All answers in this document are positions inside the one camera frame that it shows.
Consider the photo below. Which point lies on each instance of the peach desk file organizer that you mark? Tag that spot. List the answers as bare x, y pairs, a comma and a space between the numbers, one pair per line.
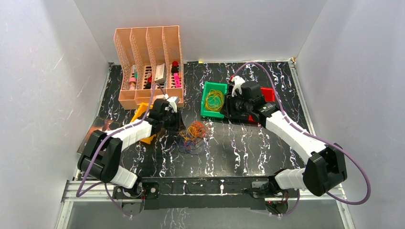
139, 51

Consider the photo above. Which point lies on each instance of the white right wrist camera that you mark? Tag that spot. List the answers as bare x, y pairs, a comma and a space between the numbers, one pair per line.
238, 82

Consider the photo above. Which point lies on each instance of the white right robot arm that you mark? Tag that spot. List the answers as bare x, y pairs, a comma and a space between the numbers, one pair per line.
325, 166

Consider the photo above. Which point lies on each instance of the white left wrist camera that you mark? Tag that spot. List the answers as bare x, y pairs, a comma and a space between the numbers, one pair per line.
173, 102

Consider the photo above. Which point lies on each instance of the yellow plastic bin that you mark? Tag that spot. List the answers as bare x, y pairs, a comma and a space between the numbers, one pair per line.
138, 114

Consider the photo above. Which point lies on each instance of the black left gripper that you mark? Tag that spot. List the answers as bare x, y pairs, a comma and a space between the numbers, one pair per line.
176, 119

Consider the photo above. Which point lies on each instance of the black plastic bin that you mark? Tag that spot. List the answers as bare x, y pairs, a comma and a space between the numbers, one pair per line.
238, 106

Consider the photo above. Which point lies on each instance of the dark illustrated book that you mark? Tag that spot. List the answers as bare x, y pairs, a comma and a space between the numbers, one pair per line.
99, 123

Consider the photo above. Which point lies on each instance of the red black stamp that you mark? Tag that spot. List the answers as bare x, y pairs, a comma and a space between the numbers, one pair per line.
175, 67

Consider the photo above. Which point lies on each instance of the pink highlighter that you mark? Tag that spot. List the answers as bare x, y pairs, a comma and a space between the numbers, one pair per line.
177, 80

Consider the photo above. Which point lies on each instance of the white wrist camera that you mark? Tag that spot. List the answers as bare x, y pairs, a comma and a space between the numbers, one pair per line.
238, 82
173, 102

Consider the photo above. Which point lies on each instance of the red plastic bin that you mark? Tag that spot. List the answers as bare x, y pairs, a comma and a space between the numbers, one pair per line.
267, 94

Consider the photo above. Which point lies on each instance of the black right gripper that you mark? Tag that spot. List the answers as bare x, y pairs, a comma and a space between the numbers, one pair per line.
225, 105

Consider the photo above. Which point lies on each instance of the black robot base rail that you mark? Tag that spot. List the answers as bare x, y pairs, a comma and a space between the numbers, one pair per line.
253, 193

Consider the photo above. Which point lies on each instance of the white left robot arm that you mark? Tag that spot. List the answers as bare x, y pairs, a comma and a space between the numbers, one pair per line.
101, 156

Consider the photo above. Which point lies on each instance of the white box in organizer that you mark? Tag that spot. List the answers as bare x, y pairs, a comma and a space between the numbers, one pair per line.
160, 73

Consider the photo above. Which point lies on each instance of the green plastic bin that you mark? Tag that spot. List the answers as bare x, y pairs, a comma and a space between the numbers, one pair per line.
213, 99

